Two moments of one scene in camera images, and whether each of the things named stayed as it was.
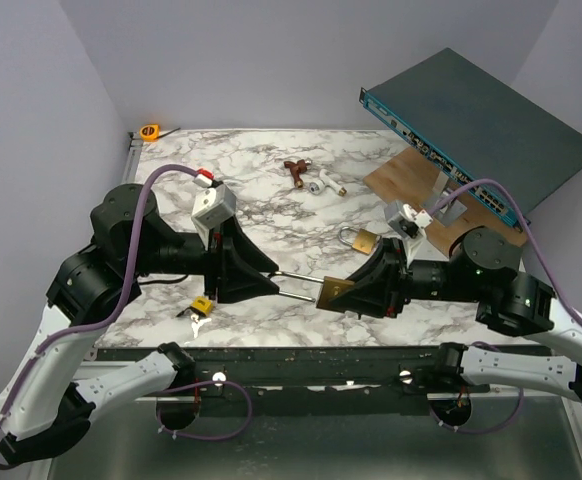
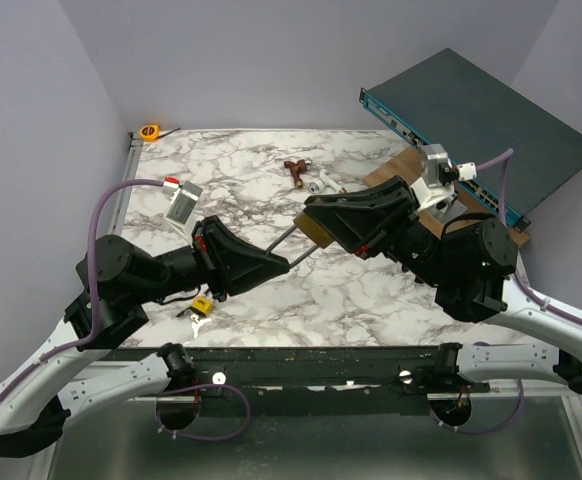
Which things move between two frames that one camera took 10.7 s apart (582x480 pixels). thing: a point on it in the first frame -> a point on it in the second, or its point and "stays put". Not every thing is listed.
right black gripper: [380, 282] -> [362, 223]
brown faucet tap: [296, 168] stays put
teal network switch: [477, 129] stays put
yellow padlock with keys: [201, 307] stays put
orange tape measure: [151, 132] stays put
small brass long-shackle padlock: [331, 287] -> [312, 230]
